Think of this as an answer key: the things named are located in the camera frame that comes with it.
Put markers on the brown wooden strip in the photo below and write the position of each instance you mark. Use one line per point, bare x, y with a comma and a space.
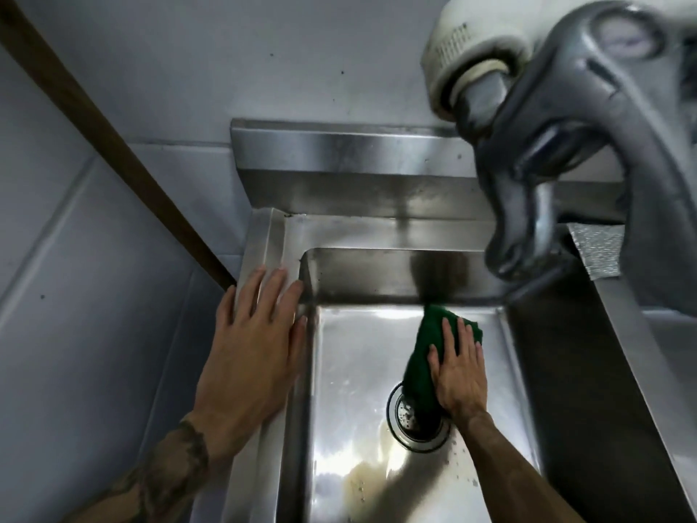
109, 136

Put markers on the person's right middle finger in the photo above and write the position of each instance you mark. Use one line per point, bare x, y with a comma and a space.
464, 338

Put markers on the person's left thumb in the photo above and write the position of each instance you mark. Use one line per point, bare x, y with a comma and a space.
300, 340

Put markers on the person's right hand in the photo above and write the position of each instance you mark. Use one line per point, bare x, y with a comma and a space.
460, 384

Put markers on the metal sink drain strainer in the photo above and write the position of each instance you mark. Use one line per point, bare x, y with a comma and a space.
407, 425

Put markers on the person's right thumb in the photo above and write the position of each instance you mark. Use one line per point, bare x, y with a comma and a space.
434, 364

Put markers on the chrome faucet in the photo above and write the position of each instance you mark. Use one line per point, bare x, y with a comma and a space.
572, 81

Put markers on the white faucet filter attachment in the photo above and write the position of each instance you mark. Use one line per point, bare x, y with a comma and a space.
479, 32

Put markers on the stainless steel sink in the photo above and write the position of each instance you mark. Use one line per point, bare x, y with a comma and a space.
354, 375

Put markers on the person's left hand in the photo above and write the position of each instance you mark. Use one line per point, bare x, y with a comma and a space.
245, 364

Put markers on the person's right forearm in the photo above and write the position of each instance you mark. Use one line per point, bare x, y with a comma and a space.
512, 468

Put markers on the person's left forearm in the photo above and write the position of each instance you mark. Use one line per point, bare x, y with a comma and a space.
163, 473

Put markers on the person's left middle finger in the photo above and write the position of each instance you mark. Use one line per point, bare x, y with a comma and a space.
273, 294

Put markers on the green scouring pad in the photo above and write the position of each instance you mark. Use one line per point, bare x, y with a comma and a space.
422, 348

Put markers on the person's left little finger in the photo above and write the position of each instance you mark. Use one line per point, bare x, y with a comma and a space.
226, 310

